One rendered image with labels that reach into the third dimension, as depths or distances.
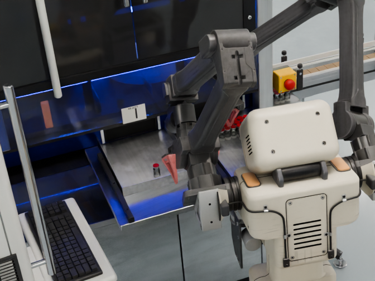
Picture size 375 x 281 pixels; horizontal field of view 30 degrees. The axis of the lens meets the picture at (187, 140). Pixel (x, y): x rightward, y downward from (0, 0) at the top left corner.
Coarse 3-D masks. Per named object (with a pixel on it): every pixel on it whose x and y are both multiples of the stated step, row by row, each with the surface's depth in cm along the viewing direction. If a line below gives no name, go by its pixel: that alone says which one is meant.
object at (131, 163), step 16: (112, 144) 252; (128, 144) 251; (144, 144) 251; (160, 144) 250; (112, 160) 243; (128, 160) 243; (144, 160) 242; (160, 160) 241; (128, 176) 234; (144, 176) 234; (160, 176) 233; (128, 192) 225
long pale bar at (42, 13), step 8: (40, 0) 204; (40, 8) 205; (40, 16) 206; (40, 24) 208; (48, 24) 209; (48, 32) 210; (48, 40) 211; (48, 48) 212; (48, 56) 213; (48, 64) 215; (56, 72) 217; (56, 80) 218; (56, 88) 219; (56, 96) 221
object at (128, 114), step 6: (126, 108) 240; (132, 108) 241; (138, 108) 242; (144, 108) 242; (126, 114) 241; (132, 114) 242; (138, 114) 243; (144, 114) 244; (126, 120) 242; (132, 120) 243
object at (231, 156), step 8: (224, 144) 247; (232, 144) 246; (240, 144) 246; (224, 152) 243; (232, 152) 242; (240, 152) 242; (224, 160) 238; (232, 160) 238; (240, 160) 238; (224, 168) 229; (232, 168) 234
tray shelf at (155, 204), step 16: (240, 112) 265; (96, 160) 245; (96, 176) 238; (112, 192) 228; (144, 192) 226; (160, 192) 226; (176, 192) 225; (112, 208) 221; (144, 208) 219; (160, 208) 219; (176, 208) 218; (192, 208) 219; (128, 224) 214
